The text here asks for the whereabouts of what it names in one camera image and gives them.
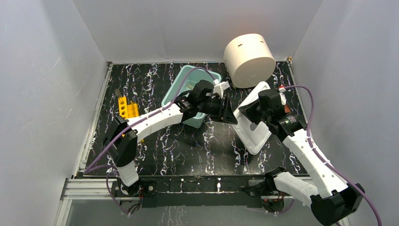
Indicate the cream cylindrical container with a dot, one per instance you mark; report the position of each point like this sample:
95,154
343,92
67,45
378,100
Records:
248,60

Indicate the white plastic lid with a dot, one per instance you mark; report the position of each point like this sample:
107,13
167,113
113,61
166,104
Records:
253,137

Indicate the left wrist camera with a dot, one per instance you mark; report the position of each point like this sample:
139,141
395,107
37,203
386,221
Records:
220,87

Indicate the glass test tube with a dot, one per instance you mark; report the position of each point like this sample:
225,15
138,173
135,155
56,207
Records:
119,95

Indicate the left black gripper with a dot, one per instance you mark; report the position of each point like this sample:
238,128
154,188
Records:
222,110

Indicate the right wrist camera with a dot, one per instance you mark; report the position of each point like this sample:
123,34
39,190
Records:
282,91

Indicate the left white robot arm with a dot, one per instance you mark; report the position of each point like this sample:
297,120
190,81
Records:
121,142

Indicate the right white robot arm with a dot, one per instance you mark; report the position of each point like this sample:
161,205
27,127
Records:
330,197

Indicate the dark book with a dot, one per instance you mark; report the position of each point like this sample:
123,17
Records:
287,109

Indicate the teal plastic bin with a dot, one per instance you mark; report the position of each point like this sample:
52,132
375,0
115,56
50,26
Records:
188,73

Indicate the yellow test tube rack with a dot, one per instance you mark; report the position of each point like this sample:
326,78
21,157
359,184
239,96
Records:
127,109

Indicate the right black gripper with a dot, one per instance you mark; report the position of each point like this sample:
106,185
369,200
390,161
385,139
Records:
249,109

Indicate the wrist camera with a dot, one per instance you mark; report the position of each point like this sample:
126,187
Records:
220,87
282,91

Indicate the aluminium frame rail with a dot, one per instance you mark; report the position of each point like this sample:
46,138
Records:
97,188

